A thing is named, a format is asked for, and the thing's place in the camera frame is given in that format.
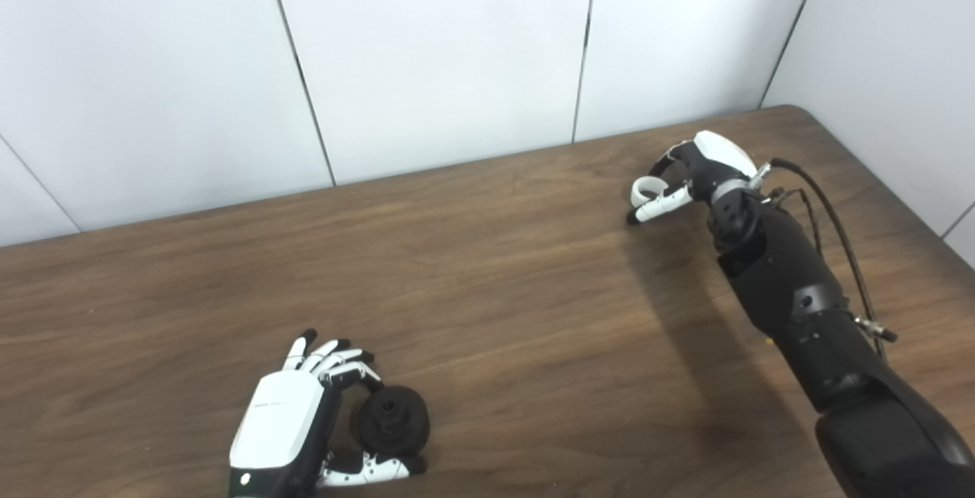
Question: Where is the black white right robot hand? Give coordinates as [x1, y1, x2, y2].
[626, 130, 761, 225]

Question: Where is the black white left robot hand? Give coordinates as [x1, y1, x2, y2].
[229, 329, 429, 498]

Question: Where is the white plastic ring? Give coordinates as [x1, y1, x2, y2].
[630, 176, 671, 209]

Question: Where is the round black plastic part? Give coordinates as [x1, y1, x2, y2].
[350, 385, 431, 457]

